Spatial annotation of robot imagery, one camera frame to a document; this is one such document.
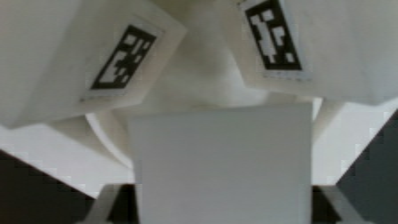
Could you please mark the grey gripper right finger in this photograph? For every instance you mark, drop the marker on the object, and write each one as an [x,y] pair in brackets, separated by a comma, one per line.
[333,209]

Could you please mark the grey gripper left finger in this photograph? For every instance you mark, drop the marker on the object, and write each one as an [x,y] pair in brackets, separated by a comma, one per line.
[104,213]

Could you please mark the white stool leg back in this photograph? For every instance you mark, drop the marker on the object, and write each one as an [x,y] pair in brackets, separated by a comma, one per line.
[223,166]

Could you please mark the white stool leg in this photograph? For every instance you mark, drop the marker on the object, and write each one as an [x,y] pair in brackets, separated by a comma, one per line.
[84,51]
[315,46]
[223,166]

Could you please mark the white round stool seat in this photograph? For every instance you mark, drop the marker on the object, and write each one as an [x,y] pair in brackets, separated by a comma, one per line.
[200,84]

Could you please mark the white stool leg front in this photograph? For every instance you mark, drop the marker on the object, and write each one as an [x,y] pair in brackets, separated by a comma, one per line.
[315,46]

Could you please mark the white front fence bar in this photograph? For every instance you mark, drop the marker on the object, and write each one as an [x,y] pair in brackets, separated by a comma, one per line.
[61,149]

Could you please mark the white fence bar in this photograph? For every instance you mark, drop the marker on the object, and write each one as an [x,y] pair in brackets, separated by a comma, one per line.
[61,149]
[347,125]

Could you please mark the white right fence bar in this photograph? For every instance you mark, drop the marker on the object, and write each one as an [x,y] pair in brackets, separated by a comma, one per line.
[347,125]

